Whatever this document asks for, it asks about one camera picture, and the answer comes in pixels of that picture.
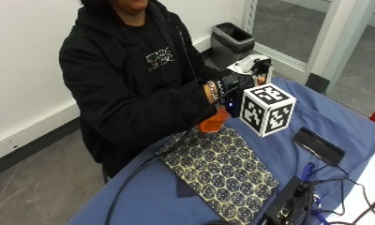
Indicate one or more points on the black smartphone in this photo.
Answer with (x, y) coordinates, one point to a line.
(318, 145)

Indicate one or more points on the glass partition with grey frame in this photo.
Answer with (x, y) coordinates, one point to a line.
(320, 40)

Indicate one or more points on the orange cup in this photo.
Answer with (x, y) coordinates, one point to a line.
(213, 122)

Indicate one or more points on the black electronics box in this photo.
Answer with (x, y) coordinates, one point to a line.
(290, 203)

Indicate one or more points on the blue tablecloth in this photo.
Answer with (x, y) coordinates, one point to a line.
(332, 125)

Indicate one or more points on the the person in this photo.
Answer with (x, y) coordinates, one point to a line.
(124, 93)

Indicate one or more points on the white cube of black markers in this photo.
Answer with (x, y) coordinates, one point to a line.
(266, 109)

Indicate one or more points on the blue and gold patterned mat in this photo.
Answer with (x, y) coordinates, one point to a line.
(220, 170)

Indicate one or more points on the black trash bin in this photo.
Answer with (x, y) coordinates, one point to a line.
(230, 43)

